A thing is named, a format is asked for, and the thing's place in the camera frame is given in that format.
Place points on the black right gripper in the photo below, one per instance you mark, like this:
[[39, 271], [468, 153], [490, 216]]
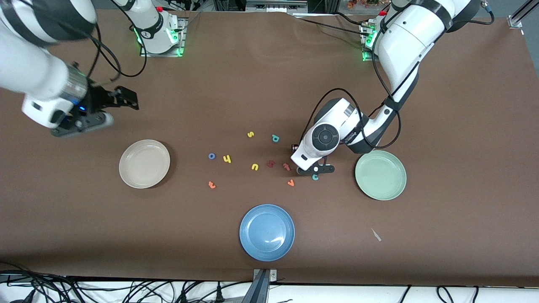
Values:
[[100, 98]]

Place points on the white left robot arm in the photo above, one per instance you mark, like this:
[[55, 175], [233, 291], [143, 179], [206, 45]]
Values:
[[404, 42]]

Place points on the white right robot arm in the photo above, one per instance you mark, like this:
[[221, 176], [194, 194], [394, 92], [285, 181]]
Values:
[[25, 71]]

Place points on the brown table cover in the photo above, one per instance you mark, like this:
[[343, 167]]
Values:
[[269, 84]]

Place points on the beige brown plate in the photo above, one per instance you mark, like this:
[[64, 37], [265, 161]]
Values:
[[144, 163]]

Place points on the blue plate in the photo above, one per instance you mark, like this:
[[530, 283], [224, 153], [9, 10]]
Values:
[[267, 232]]

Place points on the green plate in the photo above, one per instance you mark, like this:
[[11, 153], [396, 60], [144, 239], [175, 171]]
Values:
[[380, 175]]

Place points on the white paper scrap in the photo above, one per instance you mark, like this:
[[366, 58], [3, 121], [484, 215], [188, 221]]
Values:
[[376, 235]]

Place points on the gray equipment box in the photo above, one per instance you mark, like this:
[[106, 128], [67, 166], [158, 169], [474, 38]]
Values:
[[276, 5]]

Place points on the orange decoration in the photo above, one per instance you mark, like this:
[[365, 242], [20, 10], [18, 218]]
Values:
[[362, 3]]

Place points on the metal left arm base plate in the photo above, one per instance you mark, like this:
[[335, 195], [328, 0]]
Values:
[[365, 54]]

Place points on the gray camera mount bracket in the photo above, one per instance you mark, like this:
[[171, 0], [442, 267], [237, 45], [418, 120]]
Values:
[[261, 286]]

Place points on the aluminium frame profile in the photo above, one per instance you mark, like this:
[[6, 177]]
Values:
[[520, 14]]

